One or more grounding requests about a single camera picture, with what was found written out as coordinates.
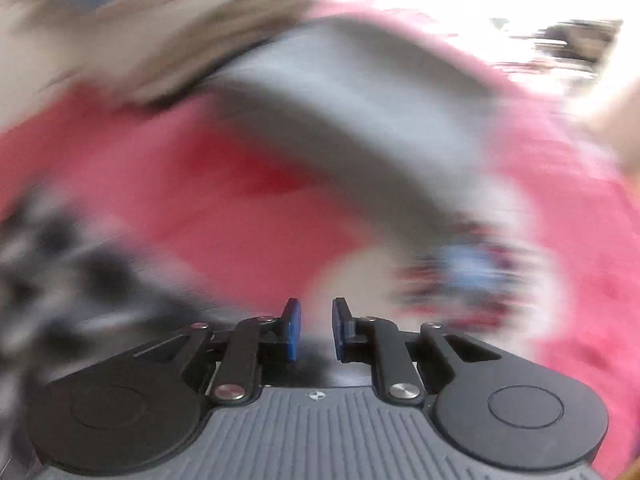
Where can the pink floral blanket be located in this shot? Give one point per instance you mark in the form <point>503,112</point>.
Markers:
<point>225,200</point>

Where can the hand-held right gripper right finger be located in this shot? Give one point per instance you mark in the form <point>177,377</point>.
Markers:
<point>340,330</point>

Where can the beige folded clothes stack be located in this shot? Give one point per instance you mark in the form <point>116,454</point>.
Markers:
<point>165,25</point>

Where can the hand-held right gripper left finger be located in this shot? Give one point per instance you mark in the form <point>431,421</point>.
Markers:
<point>294,330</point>

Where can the grey folded garment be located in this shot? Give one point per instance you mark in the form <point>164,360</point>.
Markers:
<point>360,120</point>

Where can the black white plaid shirt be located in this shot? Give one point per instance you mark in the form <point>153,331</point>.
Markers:
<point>75,270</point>

